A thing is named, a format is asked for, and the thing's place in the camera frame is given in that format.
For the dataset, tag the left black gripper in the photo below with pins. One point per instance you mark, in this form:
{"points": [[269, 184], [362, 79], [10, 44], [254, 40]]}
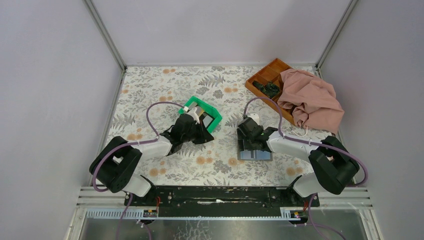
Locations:
{"points": [[197, 129]]}

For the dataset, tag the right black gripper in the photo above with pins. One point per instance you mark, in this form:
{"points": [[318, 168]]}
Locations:
{"points": [[251, 142]]}

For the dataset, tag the grey leather card holder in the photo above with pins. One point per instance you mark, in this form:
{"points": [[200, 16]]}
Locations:
{"points": [[254, 155]]}

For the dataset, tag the green plastic bin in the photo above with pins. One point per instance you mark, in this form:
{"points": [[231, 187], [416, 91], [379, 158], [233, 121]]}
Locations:
{"points": [[194, 101]]}

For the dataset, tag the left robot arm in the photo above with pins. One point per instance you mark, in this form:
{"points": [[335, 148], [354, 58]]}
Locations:
{"points": [[115, 166]]}

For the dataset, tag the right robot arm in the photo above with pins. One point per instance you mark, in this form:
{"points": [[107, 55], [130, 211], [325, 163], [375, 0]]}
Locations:
{"points": [[333, 168]]}

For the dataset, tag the card stack in bin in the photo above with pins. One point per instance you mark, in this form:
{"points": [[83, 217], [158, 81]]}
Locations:
{"points": [[206, 119]]}

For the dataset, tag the dark green patterned cloth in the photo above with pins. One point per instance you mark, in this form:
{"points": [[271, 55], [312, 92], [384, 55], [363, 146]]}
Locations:
{"points": [[270, 90]]}

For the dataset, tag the floral table mat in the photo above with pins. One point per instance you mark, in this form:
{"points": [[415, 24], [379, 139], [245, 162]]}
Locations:
{"points": [[148, 104]]}

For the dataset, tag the pink cloth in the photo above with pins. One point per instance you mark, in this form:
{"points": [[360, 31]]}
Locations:
{"points": [[312, 101]]}

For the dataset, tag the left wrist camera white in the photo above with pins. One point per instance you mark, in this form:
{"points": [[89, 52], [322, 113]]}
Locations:
{"points": [[196, 112]]}

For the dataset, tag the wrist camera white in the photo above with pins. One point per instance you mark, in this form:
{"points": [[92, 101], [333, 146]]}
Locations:
{"points": [[255, 117], [196, 112]]}

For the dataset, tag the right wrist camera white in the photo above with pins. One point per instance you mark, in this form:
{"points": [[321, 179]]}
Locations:
{"points": [[255, 117]]}

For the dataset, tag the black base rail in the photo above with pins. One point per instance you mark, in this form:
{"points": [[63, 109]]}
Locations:
{"points": [[220, 201]]}

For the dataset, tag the aluminium frame post right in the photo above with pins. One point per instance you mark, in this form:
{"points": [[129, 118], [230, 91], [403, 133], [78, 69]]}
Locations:
{"points": [[336, 33]]}

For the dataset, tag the aluminium frame post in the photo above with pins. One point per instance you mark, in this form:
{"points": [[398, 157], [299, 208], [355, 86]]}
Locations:
{"points": [[336, 33], [97, 19]]}

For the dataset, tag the aluminium frame post left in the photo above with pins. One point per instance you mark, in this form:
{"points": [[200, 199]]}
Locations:
{"points": [[97, 19]]}

